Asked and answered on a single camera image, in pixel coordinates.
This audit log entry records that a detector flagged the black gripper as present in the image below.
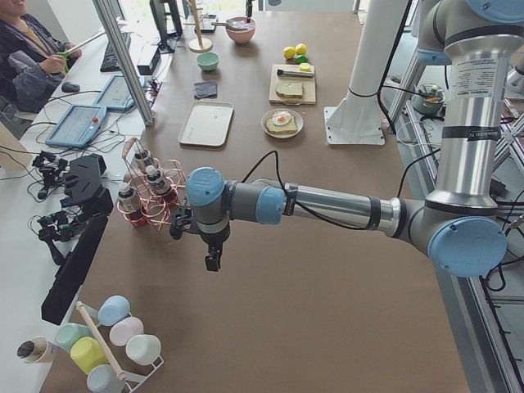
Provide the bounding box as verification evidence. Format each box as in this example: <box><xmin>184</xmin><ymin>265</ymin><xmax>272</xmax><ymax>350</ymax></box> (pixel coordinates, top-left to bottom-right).
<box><xmin>169</xmin><ymin>206</ymin><xmax>230</xmax><ymax>271</ymax></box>

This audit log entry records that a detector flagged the bread slice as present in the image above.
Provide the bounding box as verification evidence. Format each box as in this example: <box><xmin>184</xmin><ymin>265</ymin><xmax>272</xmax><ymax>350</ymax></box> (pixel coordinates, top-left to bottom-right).
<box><xmin>265</xmin><ymin>116</ymin><xmax>298</xmax><ymax>134</ymax></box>
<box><xmin>275</xmin><ymin>82</ymin><xmax>303</xmax><ymax>98</ymax></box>

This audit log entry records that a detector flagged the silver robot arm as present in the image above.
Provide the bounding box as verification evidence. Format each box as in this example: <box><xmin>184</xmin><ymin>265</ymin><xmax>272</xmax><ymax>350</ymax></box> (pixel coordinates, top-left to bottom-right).
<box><xmin>170</xmin><ymin>1</ymin><xmax>523</xmax><ymax>278</ymax></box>

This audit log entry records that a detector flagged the cream rabbit tray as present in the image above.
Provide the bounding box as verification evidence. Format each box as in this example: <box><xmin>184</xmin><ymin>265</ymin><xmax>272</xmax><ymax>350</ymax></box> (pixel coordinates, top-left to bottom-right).
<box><xmin>178</xmin><ymin>100</ymin><xmax>234</xmax><ymax>147</ymax></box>

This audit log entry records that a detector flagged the tea bottle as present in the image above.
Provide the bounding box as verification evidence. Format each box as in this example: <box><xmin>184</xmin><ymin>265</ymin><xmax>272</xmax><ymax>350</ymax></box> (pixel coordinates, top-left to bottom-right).
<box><xmin>133</xmin><ymin>150</ymin><xmax>155</xmax><ymax>174</ymax></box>
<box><xmin>146</xmin><ymin>165</ymin><xmax>171</xmax><ymax>199</ymax></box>
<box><xmin>118</xmin><ymin>182</ymin><xmax>147</xmax><ymax>227</ymax></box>

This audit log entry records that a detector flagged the light blue cup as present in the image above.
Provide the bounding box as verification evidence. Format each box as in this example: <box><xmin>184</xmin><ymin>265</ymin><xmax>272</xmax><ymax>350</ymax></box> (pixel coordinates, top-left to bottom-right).
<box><xmin>98</xmin><ymin>295</ymin><xmax>130</xmax><ymax>327</ymax></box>

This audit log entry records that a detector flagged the white cup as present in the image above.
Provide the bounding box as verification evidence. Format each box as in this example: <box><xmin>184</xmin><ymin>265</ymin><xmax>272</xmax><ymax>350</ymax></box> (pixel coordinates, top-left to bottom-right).
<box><xmin>125</xmin><ymin>334</ymin><xmax>161</xmax><ymax>365</ymax></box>

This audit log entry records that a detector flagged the pink cup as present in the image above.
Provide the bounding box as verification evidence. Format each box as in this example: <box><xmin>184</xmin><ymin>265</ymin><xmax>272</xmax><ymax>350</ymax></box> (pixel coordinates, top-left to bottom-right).
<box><xmin>109</xmin><ymin>316</ymin><xmax>144</xmax><ymax>346</ymax></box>

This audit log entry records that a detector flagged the white cup rack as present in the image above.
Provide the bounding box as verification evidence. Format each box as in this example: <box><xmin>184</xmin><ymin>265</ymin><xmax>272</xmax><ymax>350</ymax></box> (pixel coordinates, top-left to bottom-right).
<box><xmin>75</xmin><ymin>300</ymin><xmax>165</xmax><ymax>392</ymax></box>

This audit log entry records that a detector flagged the white round plate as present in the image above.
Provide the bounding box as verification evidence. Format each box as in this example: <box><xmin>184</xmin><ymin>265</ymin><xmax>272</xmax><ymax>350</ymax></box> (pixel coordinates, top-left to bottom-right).
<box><xmin>261</xmin><ymin>108</ymin><xmax>304</xmax><ymax>139</ymax></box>

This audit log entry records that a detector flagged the bread slice on plate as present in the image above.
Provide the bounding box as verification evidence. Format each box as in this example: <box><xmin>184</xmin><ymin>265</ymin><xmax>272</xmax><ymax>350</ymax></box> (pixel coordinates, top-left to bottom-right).
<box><xmin>265</xmin><ymin>116</ymin><xmax>298</xmax><ymax>134</ymax></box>

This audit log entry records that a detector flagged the yellow cup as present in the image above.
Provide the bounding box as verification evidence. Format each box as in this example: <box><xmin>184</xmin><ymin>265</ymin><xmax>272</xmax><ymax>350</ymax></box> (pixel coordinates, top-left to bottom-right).
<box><xmin>70</xmin><ymin>337</ymin><xmax>109</xmax><ymax>375</ymax></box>

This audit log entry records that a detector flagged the fried egg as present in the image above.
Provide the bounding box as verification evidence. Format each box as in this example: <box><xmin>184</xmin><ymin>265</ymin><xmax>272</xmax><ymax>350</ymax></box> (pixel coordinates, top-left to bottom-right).
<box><xmin>272</xmin><ymin>111</ymin><xmax>291</xmax><ymax>125</ymax></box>

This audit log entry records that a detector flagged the mint green cup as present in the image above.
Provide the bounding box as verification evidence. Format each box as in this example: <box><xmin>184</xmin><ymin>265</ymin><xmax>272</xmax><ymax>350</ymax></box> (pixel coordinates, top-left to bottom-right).
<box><xmin>55</xmin><ymin>323</ymin><xmax>93</xmax><ymax>353</ymax></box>

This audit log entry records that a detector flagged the grey blue cup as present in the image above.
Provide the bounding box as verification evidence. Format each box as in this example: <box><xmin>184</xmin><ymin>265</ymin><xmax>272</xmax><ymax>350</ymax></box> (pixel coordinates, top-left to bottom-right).
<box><xmin>87</xmin><ymin>364</ymin><xmax>125</xmax><ymax>393</ymax></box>

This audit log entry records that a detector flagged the grey folded cloth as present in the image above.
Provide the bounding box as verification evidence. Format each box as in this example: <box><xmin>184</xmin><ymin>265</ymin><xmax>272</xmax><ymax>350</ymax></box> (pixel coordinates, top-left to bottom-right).
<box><xmin>193</xmin><ymin>79</ymin><xmax>218</xmax><ymax>99</ymax></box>

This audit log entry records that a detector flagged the blue teach pendant near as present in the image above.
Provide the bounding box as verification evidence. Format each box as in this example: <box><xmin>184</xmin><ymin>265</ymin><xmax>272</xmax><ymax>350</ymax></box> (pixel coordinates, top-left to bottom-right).
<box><xmin>45</xmin><ymin>105</ymin><xmax>107</xmax><ymax>147</ymax></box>

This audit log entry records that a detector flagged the blue teach pendant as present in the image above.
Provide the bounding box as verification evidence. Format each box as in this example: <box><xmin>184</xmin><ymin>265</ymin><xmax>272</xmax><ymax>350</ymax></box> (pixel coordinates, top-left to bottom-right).
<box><xmin>93</xmin><ymin>75</ymin><xmax>134</xmax><ymax>111</ymax></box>
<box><xmin>45</xmin><ymin>105</ymin><xmax>107</xmax><ymax>147</ymax></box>

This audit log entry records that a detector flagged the blue teach pendant far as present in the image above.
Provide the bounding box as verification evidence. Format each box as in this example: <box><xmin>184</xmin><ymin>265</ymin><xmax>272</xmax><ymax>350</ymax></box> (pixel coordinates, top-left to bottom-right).
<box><xmin>93</xmin><ymin>75</ymin><xmax>134</xmax><ymax>111</ymax></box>

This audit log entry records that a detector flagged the wooden cutting board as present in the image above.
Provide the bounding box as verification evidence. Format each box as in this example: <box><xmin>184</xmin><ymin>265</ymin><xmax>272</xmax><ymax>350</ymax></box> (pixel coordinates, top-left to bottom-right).
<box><xmin>269</xmin><ymin>64</ymin><xmax>316</xmax><ymax>105</ymax></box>

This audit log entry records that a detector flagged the paper cup with sleeve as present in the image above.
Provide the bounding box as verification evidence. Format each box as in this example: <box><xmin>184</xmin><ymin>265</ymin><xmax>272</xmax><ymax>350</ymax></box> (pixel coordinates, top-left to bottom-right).
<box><xmin>16</xmin><ymin>337</ymin><xmax>55</xmax><ymax>364</ymax></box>

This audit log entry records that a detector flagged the mint green bowl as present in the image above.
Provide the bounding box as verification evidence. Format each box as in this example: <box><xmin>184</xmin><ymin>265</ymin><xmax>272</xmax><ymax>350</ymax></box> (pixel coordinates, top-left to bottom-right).
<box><xmin>196</xmin><ymin>52</ymin><xmax>220</xmax><ymax>71</ymax></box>

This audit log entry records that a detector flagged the steel muddler black tip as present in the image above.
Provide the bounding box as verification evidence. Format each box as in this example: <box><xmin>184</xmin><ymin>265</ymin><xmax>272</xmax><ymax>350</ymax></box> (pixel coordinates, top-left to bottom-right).
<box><xmin>277</xmin><ymin>69</ymin><xmax>315</xmax><ymax>78</ymax></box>

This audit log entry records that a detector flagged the half lemon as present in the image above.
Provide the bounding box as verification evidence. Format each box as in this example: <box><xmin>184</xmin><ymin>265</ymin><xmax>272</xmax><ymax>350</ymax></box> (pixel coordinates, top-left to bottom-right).
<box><xmin>300</xmin><ymin>62</ymin><xmax>311</xmax><ymax>72</ymax></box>

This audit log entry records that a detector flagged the wooden mug tree stand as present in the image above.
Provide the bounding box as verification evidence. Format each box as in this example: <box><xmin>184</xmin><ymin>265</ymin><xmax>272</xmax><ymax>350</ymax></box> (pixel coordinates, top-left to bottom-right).
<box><xmin>185</xmin><ymin>0</ymin><xmax>213</xmax><ymax>53</ymax></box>

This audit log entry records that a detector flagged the green lime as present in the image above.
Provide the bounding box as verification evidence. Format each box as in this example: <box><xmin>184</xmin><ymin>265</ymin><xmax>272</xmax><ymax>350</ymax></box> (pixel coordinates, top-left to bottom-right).
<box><xmin>295</xmin><ymin>54</ymin><xmax>309</xmax><ymax>65</ymax></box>

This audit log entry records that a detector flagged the yellow lemon near lime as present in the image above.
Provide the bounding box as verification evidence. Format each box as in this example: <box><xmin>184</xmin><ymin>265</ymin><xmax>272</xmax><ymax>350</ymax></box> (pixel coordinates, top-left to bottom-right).
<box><xmin>282</xmin><ymin>46</ymin><xmax>296</xmax><ymax>60</ymax></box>

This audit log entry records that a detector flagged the black keyboard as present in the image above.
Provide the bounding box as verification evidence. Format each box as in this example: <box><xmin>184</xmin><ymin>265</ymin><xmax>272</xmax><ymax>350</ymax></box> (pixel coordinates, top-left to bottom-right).
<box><xmin>99</xmin><ymin>30</ymin><xmax>133</xmax><ymax>74</ymax></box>

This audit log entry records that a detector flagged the black computer mouse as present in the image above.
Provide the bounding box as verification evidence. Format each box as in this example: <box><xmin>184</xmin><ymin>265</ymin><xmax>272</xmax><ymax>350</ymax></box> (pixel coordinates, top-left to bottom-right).
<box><xmin>61</xmin><ymin>82</ymin><xmax>80</xmax><ymax>93</ymax></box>

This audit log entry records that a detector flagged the yellow lemon far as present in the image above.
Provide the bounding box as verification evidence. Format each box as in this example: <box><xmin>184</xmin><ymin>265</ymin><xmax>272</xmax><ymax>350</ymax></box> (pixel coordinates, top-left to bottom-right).
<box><xmin>295</xmin><ymin>43</ymin><xmax>308</xmax><ymax>56</ymax></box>

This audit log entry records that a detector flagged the pink bowl with ice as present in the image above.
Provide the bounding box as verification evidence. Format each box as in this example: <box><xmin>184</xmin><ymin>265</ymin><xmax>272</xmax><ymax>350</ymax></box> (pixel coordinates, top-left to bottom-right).
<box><xmin>226</xmin><ymin>16</ymin><xmax>256</xmax><ymax>44</ymax></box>

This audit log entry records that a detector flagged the metal ice scoop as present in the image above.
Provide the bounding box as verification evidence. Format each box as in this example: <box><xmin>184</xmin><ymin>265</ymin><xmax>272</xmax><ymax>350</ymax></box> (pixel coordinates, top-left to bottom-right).
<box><xmin>211</xmin><ymin>19</ymin><xmax>250</xmax><ymax>31</ymax></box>

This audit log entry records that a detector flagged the seated person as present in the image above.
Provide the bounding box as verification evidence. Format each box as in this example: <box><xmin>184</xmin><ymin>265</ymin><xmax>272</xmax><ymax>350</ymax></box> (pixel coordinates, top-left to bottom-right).
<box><xmin>1</xmin><ymin>0</ymin><xmax>82</xmax><ymax>113</ymax></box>

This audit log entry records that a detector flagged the grey bowl with food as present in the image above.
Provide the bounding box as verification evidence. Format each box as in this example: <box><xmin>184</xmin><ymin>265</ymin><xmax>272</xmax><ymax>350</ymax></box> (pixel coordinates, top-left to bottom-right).
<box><xmin>412</xmin><ymin>84</ymin><xmax>445</xmax><ymax>115</ymax></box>

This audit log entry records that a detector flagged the copper wire bottle rack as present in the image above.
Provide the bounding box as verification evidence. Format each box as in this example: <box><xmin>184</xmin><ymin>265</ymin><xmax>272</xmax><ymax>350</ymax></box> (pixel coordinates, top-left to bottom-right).
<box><xmin>115</xmin><ymin>137</ymin><xmax>186</xmax><ymax>228</ymax></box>

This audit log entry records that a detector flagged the black camera stand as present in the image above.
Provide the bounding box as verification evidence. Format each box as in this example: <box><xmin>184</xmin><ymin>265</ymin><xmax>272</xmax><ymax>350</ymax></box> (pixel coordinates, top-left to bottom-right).
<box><xmin>34</xmin><ymin>151</ymin><xmax>114</xmax><ymax>325</ymax></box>

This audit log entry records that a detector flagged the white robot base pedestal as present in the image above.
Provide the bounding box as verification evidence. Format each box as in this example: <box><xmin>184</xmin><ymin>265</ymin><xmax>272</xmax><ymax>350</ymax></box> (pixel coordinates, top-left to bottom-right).
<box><xmin>324</xmin><ymin>0</ymin><xmax>411</xmax><ymax>146</ymax></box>

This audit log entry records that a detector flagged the aluminium frame post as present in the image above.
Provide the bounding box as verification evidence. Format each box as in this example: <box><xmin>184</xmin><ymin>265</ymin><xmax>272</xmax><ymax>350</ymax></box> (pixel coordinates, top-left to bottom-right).
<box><xmin>93</xmin><ymin>0</ymin><xmax>154</xmax><ymax>127</ymax></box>

